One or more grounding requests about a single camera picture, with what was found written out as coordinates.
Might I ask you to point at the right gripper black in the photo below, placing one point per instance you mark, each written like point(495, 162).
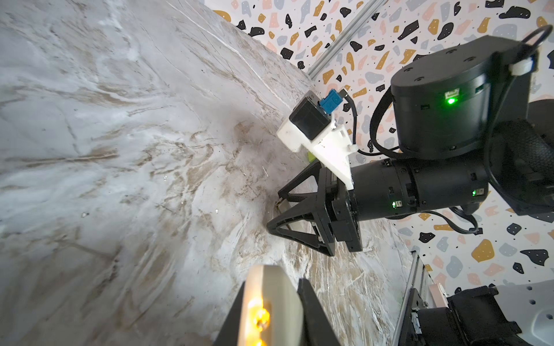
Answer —
point(317, 223)

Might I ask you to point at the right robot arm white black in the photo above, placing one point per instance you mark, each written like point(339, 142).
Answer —
point(450, 127)

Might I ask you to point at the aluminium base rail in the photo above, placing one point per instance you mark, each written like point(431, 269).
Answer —
point(417, 296)

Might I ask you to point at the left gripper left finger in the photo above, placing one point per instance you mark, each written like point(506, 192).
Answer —
point(229, 333)

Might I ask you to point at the white remote control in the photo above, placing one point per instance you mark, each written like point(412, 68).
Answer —
point(271, 310)

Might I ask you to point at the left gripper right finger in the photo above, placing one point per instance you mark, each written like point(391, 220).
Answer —
point(317, 328)

